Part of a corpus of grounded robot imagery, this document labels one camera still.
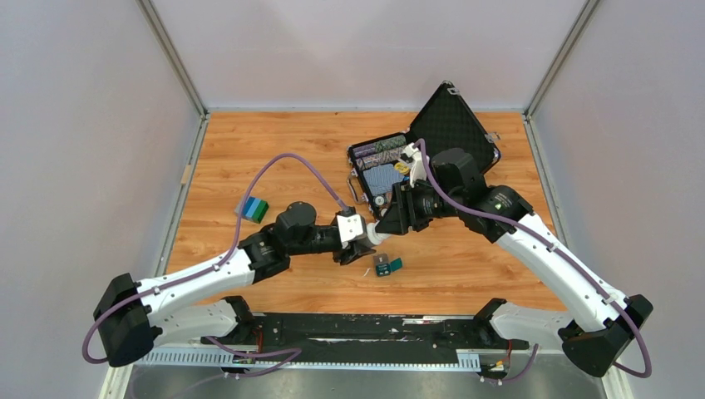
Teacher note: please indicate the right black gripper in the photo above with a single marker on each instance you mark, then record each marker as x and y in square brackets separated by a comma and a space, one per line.
[397, 219]

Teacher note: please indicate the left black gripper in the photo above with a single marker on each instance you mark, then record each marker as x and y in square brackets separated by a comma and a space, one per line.
[354, 253]

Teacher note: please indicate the white pill bottle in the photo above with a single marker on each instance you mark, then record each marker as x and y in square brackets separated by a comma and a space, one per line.
[375, 238]

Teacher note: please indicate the teal pill organizer box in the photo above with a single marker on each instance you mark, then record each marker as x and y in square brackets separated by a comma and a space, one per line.
[385, 266]

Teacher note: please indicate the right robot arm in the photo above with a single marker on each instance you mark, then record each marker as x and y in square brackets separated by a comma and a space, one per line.
[599, 321]

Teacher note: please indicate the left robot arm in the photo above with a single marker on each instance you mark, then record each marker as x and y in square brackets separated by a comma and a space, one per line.
[132, 317]

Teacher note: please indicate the blue playing card deck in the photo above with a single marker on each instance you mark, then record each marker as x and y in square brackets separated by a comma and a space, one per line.
[381, 178]

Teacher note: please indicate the yellow dealer chip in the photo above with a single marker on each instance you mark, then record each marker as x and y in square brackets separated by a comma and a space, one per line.
[402, 168]

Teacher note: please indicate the purple brown chip row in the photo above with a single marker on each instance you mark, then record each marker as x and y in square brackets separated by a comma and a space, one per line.
[381, 158]

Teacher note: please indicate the purple green chip row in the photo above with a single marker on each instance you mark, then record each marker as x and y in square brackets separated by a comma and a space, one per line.
[379, 146]

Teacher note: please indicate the black poker chip case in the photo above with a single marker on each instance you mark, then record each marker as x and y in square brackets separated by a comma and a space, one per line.
[444, 122]

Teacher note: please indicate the blue green toy block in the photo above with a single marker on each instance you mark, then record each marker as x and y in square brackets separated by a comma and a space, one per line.
[252, 209]

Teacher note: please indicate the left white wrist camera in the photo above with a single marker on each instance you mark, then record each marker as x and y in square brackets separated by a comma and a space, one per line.
[350, 228]

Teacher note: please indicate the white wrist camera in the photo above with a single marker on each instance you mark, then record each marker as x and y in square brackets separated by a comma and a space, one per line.
[350, 228]
[413, 158]

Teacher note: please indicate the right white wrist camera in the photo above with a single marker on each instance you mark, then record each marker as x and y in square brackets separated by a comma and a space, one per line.
[413, 158]

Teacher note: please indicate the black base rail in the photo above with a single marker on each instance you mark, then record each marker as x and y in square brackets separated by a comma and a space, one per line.
[369, 338]

